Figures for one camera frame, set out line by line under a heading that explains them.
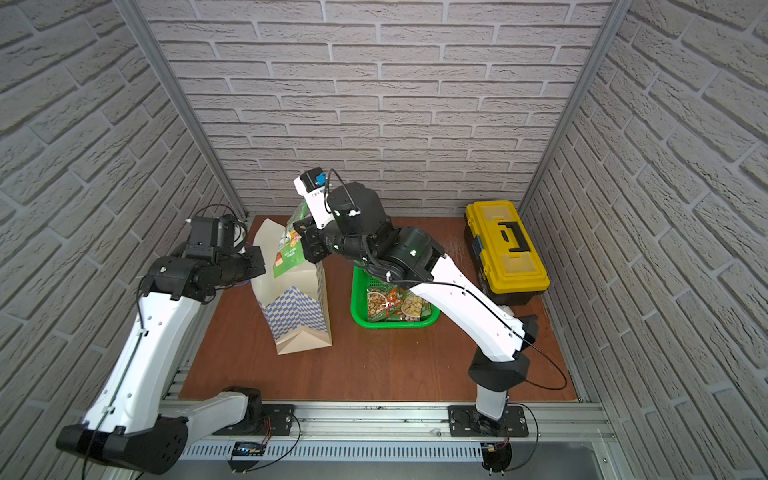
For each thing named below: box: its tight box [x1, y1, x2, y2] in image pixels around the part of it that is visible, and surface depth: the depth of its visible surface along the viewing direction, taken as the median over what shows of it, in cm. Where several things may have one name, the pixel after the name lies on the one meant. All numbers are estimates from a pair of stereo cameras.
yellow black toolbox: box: [464, 200, 551, 306], surface depth 92 cm
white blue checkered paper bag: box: [251, 218, 333, 356], surface depth 71 cm
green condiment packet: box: [273, 199, 310, 279], surface depth 56 cm
